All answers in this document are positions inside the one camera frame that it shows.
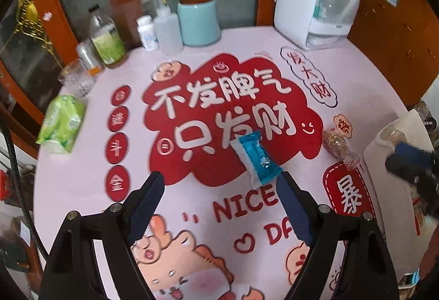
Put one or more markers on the white squeeze wash bottle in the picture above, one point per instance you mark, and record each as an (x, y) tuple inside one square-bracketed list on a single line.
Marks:
[(167, 28)]

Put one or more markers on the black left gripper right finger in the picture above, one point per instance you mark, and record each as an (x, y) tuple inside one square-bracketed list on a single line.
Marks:
[(367, 271)]

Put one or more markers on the small silver capped jar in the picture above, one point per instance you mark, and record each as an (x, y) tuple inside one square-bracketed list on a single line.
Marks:
[(89, 60)]

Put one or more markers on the green tissue pack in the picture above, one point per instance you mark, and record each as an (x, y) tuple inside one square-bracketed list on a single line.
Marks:
[(61, 124)]

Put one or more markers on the pink printed table mat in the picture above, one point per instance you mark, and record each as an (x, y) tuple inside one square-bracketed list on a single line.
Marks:
[(214, 235)]

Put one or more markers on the light blue cylindrical canister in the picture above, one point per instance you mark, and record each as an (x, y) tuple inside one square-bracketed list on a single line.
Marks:
[(198, 22)]

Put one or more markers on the small white pill bottle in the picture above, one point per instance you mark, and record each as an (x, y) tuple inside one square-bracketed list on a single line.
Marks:
[(147, 33)]

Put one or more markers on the clear glass cup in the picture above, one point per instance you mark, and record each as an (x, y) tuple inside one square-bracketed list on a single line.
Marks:
[(77, 80)]

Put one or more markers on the orange wooden cabinet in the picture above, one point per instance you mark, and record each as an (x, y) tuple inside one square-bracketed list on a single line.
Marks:
[(400, 37)]

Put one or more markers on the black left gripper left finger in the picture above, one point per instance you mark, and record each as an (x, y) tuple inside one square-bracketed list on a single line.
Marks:
[(71, 271)]

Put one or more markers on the clear nut snack packet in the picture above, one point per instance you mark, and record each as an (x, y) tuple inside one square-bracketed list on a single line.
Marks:
[(337, 146)]

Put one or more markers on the clear bottle green label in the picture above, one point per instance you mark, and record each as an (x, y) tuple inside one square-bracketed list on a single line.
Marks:
[(105, 38)]

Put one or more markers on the blue foil snack packet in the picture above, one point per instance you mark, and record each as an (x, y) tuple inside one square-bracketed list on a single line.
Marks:
[(258, 163)]

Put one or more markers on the white plastic storage bin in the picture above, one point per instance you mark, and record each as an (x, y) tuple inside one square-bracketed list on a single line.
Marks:
[(402, 215)]

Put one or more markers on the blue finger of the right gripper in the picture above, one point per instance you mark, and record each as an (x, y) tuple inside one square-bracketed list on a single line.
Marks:
[(409, 154)]

